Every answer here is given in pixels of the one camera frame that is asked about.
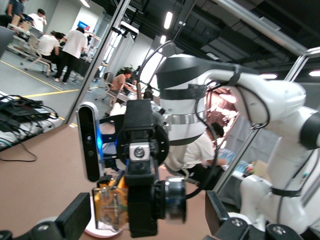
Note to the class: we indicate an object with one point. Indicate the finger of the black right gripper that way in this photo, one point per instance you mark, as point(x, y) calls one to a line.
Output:
point(142, 212)

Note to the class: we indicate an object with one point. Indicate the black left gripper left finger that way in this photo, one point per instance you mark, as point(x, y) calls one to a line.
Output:
point(75, 220)

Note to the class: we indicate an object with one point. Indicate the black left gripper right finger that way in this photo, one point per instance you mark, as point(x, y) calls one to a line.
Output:
point(216, 215)

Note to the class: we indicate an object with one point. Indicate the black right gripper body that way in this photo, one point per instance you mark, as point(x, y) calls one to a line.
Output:
point(138, 115)

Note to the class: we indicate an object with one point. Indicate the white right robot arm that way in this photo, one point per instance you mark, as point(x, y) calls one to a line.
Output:
point(275, 95)

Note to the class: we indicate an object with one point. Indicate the pink round plate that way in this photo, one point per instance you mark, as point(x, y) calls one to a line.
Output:
point(105, 233)

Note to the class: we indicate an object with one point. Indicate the seated person tan shirt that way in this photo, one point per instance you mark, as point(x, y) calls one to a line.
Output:
point(118, 81)

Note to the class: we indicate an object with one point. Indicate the green potted plant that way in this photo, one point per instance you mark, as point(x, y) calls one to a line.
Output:
point(126, 68)

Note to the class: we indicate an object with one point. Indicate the grey office chair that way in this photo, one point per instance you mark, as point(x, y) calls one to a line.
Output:
point(108, 77)

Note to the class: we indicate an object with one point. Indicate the cluttered desk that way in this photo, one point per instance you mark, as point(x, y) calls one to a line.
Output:
point(245, 167)

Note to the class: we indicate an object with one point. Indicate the seated person white shirt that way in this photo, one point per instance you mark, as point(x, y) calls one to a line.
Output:
point(197, 150)
point(47, 43)

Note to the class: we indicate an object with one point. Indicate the ceiling strip light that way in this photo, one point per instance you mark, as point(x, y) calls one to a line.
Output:
point(168, 20)
point(85, 3)
point(268, 76)
point(315, 73)
point(163, 39)

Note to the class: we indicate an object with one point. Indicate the standing person white shirt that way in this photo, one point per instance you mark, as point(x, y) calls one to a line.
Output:
point(75, 43)

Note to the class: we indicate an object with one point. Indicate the white office chair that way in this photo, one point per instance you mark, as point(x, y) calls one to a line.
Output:
point(32, 53)

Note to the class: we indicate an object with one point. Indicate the person white shirt black hair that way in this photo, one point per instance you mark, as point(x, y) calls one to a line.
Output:
point(37, 21)

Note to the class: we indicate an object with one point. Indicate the dark monitor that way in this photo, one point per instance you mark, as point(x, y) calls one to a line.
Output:
point(5, 40)

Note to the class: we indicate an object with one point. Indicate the person dark shirt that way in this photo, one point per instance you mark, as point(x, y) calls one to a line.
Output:
point(16, 6)

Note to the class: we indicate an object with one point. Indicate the black right camera bracket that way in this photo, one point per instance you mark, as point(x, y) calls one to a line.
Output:
point(110, 122)

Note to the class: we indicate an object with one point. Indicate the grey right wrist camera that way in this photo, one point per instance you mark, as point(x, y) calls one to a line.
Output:
point(87, 125)

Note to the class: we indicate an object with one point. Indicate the white box on post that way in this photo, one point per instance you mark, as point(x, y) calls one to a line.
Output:
point(130, 27)

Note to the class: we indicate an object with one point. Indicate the blue wall sign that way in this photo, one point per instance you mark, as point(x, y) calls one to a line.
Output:
point(83, 25)

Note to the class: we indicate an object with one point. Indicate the aluminium frame beam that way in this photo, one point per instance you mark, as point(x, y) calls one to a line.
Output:
point(262, 26)

